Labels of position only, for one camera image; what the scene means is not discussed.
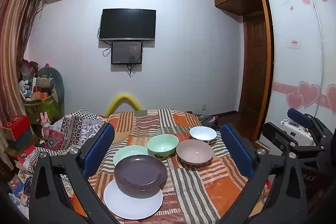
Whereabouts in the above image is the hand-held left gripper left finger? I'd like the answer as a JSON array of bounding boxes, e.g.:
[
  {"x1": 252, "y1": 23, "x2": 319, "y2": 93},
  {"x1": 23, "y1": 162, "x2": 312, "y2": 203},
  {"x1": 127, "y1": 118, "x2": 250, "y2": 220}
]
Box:
[{"x1": 28, "y1": 123, "x2": 125, "y2": 224}]

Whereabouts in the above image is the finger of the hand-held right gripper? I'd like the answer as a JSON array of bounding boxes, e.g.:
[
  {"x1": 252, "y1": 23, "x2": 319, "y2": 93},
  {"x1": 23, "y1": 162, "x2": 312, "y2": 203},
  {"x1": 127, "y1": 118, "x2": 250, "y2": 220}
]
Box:
[
  {"x1": 262, "y1": 122, "x2": 326, "y2": 159},
  {"x1": 287, "y1": 108, "x2": 334, "y2": 140}
]

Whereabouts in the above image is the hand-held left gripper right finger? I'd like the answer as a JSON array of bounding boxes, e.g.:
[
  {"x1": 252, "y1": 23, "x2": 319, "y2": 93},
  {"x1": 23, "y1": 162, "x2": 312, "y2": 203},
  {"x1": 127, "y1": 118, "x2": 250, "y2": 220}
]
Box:
[{"x1": 220, "y1": 124, "x2": 309, "y2": 224}]

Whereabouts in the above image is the green plate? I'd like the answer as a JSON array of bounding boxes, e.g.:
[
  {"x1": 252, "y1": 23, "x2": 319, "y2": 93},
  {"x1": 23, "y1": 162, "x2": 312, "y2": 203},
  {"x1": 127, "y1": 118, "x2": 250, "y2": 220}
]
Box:
[{"x1": 113, "y1": 145, "x2": 158, "y2": 167}]

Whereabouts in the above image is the white bowl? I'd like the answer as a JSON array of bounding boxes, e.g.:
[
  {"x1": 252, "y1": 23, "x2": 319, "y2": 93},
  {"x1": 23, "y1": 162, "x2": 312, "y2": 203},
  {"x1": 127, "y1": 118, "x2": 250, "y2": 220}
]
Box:
[{"x1": 189, "y1": 126, "x2": 217, "y2": 144}]

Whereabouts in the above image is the pink bowl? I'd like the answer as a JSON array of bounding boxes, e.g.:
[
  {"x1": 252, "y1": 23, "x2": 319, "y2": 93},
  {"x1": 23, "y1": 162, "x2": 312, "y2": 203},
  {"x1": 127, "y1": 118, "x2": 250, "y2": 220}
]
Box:
[{"x1": 176, "y1": 139, "x2": 214, "y2": 167}]

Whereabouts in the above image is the white plate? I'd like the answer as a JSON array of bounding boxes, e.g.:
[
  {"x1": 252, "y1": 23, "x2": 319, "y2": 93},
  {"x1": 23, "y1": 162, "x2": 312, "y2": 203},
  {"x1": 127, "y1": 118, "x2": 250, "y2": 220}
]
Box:
[{"x1": 103, "y1": 179, "x2": 164, "y2": 220}]

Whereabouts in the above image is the green bowl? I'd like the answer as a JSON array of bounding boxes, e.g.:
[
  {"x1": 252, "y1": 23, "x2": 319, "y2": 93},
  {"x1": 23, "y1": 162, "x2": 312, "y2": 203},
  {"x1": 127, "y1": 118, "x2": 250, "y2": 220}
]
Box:
[{"x1": 147, "y1": 134, "x2": 179, "y2": 159}]

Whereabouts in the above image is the white suitcase with stickers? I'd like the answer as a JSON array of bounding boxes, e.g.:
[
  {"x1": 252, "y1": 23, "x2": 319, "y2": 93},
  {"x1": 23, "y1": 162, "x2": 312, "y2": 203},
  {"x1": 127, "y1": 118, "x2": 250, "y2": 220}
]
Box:
[{"x1": 280, "y1": 119, "x2": 317, "y2": 146}]

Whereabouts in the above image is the dark bag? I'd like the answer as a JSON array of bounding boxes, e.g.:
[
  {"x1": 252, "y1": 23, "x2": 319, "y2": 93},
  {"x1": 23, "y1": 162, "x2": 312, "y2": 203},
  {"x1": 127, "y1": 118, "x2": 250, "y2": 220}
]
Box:
[{"x1": 196, "y1": 115, "x2": 223, "y2": 132}]

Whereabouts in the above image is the patterned patchwork quilt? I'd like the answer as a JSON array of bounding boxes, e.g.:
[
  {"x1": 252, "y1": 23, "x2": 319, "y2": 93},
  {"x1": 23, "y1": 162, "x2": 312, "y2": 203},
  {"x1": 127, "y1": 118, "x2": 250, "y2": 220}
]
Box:
[{"x1": 8, "y1": 108, "x2": 111, "y2": 214}]

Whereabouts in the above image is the pink rabbit toy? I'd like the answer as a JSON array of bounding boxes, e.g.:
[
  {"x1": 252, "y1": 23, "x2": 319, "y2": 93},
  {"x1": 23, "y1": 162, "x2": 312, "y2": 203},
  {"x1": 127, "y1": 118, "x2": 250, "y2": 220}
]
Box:
[{"x1": 39, "y1": 112, "x2": 53, "y2": 139}]

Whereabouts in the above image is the yellow foam tube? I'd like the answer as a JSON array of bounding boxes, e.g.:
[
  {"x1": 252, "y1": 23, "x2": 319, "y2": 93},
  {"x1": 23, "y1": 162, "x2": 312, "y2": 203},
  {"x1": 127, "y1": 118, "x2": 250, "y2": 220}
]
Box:
[{"x1": 106, "y1": 93, "x2": 143, "y2": 117}]

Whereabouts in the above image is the orange striped patchwork blanket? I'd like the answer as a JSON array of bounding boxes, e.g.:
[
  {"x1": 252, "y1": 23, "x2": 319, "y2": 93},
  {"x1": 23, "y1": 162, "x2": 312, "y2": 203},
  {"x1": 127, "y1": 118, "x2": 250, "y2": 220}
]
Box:
[{"x1": 71, "y1": 109, "x2": 271, "y2": 224}]

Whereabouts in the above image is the brown wooden door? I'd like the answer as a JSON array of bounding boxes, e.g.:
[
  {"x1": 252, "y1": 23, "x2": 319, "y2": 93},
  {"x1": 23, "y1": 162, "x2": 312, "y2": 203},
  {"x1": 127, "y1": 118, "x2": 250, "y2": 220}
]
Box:
[{"x1": 238, "y1": 13, "x2": 273, "y2": 125}]

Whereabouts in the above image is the green box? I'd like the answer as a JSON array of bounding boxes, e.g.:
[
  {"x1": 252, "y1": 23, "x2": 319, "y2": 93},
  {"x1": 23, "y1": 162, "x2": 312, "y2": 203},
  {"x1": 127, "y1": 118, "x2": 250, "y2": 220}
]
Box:
[{"x1": 24, "y1": 94, "x2": 62, "y2": 125}]

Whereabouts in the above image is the dark blue box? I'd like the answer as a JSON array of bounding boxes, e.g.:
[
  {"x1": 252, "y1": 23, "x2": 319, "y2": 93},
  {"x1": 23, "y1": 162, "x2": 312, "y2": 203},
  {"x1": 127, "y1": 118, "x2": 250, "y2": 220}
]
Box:
[{"x1": 8, "y1": 130, "x2": 37, "y2": 151}]

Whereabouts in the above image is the grey plush toy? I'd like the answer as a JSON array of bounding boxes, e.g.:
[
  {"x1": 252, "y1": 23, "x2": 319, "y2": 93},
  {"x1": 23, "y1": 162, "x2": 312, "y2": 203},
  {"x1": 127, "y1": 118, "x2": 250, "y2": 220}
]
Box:
[{"x1": 37, "y1": 67, "x2": 65, "y2": 104}]

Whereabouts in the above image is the red gift box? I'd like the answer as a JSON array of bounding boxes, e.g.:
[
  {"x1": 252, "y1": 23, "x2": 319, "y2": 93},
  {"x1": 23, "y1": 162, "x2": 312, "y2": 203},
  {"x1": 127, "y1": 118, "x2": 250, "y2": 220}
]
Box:
[{"x1": 3, "y1": 115, "x2": 31, "y2": 140}]

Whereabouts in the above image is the pile of toys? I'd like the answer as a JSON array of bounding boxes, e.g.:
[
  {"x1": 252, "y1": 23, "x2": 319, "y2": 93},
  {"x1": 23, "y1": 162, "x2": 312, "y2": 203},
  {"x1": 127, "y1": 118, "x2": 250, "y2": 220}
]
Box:
[{"x1": 18, "y1": 60, "x2": 40, "y2": 101}]

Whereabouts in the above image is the striped brown curtain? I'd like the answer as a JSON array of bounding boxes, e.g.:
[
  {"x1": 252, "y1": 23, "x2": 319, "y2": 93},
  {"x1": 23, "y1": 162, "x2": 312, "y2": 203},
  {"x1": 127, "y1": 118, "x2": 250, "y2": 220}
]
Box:
[{"x1": 0, "y1": 0, "x2": 48, "y2": 180}]

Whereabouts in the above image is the small black wall monitor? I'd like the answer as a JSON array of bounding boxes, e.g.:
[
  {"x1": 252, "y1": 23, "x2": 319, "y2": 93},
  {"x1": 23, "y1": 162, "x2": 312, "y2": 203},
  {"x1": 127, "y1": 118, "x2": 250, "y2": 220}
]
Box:
[{"x1": 111, "y1": 41, "x2": 143, "y2": 65}]

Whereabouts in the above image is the black wall television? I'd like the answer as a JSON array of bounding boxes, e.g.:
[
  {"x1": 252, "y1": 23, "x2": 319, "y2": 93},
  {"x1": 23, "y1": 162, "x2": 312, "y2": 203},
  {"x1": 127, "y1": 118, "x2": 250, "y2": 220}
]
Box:
[{"x1": 99, "y1": 9, "x2": 156, "y2": 41}]

